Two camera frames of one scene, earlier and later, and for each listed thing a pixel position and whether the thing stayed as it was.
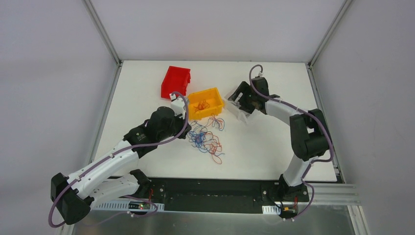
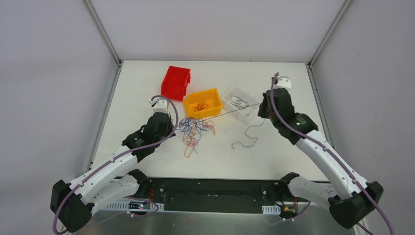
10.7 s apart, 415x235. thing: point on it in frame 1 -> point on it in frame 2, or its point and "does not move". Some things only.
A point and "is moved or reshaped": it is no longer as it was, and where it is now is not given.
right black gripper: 242,96 -> 268,105
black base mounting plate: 220,195 does not move
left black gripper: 183,129 does not move
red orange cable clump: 202,105 does not move
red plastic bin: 175,80 does not move
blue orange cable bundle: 205,141 is moved or reshaped
